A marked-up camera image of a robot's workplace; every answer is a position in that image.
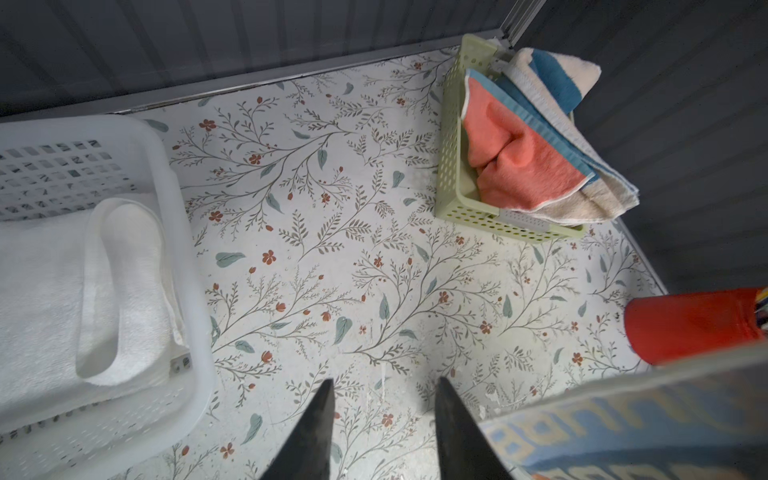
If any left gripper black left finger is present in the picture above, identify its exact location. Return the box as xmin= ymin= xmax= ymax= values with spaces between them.
xmin=261 ymin=379 xmax=335 ymax=480

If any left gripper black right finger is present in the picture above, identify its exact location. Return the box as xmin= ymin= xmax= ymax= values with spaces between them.
xmin=435 ymin=377 xmax=512 ymax=480

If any orange patterned towel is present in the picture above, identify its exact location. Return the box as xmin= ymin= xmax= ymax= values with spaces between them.
xmin=480 ymin=344 xmax=767 ymax=479

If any green plastic towel basket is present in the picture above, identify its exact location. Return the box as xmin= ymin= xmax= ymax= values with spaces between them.
xmin=434 ymin=34 xmax=585 ymax=243

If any white terry towel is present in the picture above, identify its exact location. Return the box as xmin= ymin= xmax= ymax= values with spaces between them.
xmin=1 ymin=194 xmax=186 ymax=429

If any pink towel with teal border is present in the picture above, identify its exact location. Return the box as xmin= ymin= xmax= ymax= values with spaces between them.
xmin=461 ymin=69 xmax=598 ymax=212

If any white plastic laundry basket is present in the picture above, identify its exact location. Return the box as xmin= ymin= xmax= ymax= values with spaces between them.
xmin=1 ymin=115 xmax=214 ymax=479

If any red pen cup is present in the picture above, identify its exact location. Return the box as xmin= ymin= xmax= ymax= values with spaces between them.
xmin=624 ymin=288 xmax=767 ymax=366

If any blue white towel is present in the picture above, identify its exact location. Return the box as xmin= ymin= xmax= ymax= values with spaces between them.
xmin=497 ymin=48 xmax=640 ymax=224

